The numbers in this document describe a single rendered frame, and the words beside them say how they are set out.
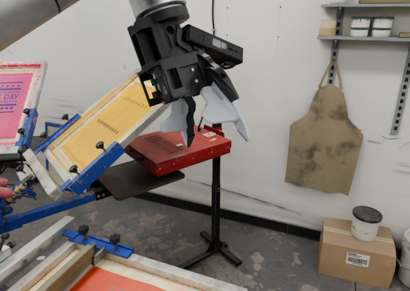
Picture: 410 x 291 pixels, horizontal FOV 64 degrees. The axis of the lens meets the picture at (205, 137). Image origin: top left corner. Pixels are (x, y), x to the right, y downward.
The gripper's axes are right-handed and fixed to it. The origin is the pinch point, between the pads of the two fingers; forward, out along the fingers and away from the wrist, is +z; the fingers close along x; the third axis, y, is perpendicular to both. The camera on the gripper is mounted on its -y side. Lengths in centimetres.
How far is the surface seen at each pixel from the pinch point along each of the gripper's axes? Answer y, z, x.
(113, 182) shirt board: -31, 26, -155
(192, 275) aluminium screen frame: -19, 55, -67
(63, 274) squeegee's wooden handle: 18, 36, -86
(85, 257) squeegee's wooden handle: 9, 37, -91
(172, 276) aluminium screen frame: -13, 54, -73
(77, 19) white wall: -93, -108, -274
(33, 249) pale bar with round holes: 22, 29, -108
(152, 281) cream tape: -7, 54, -78
